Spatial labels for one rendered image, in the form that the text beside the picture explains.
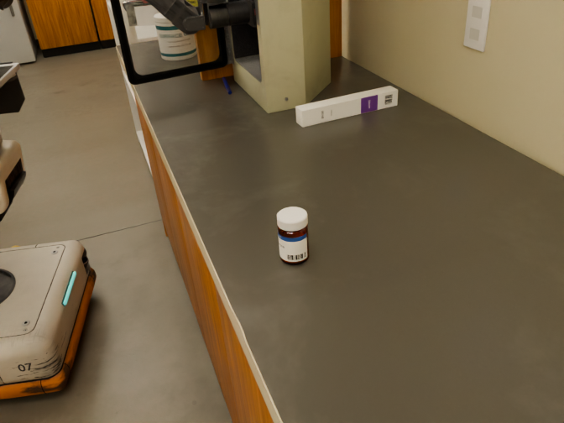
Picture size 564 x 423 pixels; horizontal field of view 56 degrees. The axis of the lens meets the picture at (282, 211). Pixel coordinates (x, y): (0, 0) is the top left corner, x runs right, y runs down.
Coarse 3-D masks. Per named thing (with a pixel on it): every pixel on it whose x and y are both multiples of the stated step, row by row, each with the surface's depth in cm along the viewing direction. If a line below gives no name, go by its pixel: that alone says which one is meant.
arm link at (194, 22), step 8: (200, 0) 132; (208, 0) 132; (216, 0) 132; (224, 0) 133; (200, 8) 133; (192, 16) 132; (200, 16) 132; (184, 24) 133; (192, 24) 133; (200, 24) 134
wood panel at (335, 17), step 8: (336, 0) 170; (336, 8) 171; (336, 16) 173; (336, 24) 174; (336, 32) 175; (336, 40) 177; (336, 48) 178; (336, 56) 179; (200, 72) 168; (208, 72) 166; (216, 72) 167; (224, 72) 168; (232, 72) 169
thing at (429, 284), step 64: (192, 128) 134; (256, 128) 132; (320, 128) 129; (384, 128) 127; (448, 128) 124; (192, 192) 106; (256, 192) 105; (320, 192) 103; (384, 192) 101; (448, 192) 100; (512, 192) 98; (256, 256) 87; (320, 256) 86; (384, 256) 85; (448, 256) 83; (512, 256) 82; (256, 320) 74; (320, 320) 73; (384, 320) 72; (448, 320) 72; (512, 320) 71; (320, 384) 64; (384, 384) 63; (448, 384) 63; (512, 384) 62
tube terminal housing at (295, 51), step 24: (264, 0) 125; (288, 0) 127; (312, 0) 134; (264, 24) 128; (288, 24) 130; (312, 24) 137; (264, 48) 131; (288, 48) 133; (312, 48) 140; (240, 72) 156; (264, 72) 134; (288, 72) 136; (312, 72) 143; (264, 96) 138; (288, 96) 139; (312, 96) 146
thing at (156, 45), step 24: (120, 0) 140; (144, 0) 142; (192, 0) 148; (144, 24) 145; (168, 24) 148; (144, 48) 148; (168, 48) 151; (192, 48) 154; (216, 48) 157; (144, 72) 151
